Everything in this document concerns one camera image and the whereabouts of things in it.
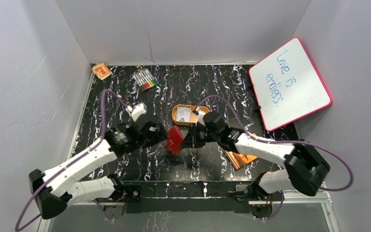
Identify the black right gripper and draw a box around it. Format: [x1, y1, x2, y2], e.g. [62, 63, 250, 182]
[179, 123, 220, 148]

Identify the red leather card holder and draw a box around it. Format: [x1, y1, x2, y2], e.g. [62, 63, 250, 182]
[164, 126, 184, 155]

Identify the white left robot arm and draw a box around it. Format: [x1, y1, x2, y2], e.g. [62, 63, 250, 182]
[29, 115, 169, 219]

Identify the stack of remaining cards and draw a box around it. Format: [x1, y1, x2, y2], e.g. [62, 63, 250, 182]
[176, 106, 191, 122]

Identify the small orange card box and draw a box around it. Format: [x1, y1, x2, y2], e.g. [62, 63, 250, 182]
[92, 63, 112, 80]

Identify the orange oval tray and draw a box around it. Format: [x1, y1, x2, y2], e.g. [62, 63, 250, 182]
[172, 104, 196, 126]

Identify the orange book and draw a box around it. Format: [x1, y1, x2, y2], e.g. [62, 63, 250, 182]
[226, 151, 258, 170]

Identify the pack of coloured markers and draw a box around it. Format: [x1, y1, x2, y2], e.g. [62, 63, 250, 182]
[132, 68, 158, 91]

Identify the pink framed whiteboard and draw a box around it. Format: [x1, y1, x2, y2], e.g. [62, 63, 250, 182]
[249, 37, 333, 131]

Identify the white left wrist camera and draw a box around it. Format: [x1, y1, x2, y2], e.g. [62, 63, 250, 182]
[125, 102, 147, 121]

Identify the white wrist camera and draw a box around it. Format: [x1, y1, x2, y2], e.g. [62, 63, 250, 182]
[125, 102, 147, 121]
[192, 106, 206, 126]

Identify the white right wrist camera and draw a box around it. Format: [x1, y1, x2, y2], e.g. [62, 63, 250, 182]
[192, 106, 206, 126]

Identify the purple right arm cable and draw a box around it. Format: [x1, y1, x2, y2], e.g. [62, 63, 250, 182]
[195, 95, 354, 192]

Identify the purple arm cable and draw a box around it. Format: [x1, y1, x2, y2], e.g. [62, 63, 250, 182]
[195, 95, 354, 192]
[14, 89, 132, 232]

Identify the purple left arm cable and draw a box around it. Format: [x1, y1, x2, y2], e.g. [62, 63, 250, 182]
[14, 89, 132, 232]

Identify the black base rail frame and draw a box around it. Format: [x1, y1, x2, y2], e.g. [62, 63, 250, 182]
[44, 181, 333, 221]

